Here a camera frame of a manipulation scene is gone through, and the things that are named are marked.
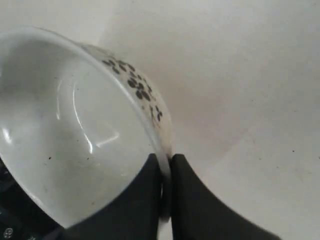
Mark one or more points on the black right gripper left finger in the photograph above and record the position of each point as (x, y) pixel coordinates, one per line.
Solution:
(133, 215)

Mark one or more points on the white ceramic bowl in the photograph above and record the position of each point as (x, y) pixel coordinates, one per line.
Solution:
(77, 123)

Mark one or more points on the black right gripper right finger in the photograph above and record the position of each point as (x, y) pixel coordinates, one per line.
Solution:
(197, 214)

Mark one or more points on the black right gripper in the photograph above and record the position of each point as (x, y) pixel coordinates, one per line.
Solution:
(20, 217)

